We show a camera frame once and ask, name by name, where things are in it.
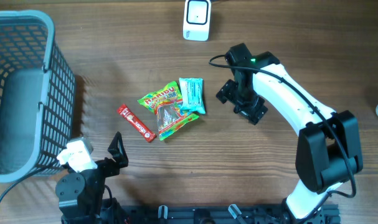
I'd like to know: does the red Nescafe stick sachet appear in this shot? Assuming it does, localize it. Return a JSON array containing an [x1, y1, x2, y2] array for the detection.
[[117, 104, 156, 142]]

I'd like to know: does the grey plastic shopping basket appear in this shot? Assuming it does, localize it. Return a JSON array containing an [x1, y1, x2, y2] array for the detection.
[[0, 10, 76, 183]]

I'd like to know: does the mint green tissue pack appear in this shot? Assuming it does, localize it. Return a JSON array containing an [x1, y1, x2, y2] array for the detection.
[[179, 78, 206, 114]]

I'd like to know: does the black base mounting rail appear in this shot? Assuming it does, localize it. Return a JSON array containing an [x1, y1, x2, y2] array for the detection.
[[107, 203, 341, 224]]

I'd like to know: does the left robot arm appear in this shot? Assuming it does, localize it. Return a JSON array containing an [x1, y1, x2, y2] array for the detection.
[[55, 132, 130, 224]]

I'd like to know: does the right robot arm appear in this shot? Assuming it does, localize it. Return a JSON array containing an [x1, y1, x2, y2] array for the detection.
[[216, 44, 363, 223]]

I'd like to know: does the white barcode scanner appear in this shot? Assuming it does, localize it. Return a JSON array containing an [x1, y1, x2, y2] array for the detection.
[[182, 0, 212, 42]]

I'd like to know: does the Haribo gummy candy bag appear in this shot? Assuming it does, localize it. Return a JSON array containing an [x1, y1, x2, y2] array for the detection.
[[138, 81, 199, 141]]

